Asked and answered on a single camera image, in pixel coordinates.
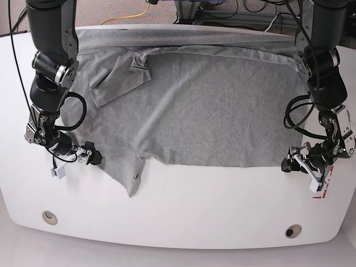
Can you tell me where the white cable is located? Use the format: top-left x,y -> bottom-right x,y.
263,13 -> 279,33

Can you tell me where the red tape rectangle marking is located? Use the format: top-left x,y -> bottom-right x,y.
312,165 -> 334,199

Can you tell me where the grey t-shirt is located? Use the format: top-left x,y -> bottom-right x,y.
71,29 -> 304,196

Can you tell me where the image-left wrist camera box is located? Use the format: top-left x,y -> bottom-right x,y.
51,166 -> 66,179

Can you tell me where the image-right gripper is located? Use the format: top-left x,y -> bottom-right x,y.
281,142 -> 333,182

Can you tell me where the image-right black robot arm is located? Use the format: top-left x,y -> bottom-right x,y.
281,1 -> 355,193

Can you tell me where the aluminium frame stand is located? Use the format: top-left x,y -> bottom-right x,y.
174,0 -> 334,44

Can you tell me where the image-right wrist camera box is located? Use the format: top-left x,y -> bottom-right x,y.
309,179 -> 325,194

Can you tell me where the table grommet hole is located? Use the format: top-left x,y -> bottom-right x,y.
42,211 -> 58,225
285,224 -> 302,239

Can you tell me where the yellow cable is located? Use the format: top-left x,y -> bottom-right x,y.
100,6 -> 150,26

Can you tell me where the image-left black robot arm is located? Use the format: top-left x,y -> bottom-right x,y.
25,1 -> 102,165

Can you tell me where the right table grommet hole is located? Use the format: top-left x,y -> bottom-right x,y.
285,224 -> 302,239

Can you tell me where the left table grommet hole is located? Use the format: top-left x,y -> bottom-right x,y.
42,211 -> 58,225

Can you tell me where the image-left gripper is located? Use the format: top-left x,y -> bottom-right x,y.
48,139 -> 102,170

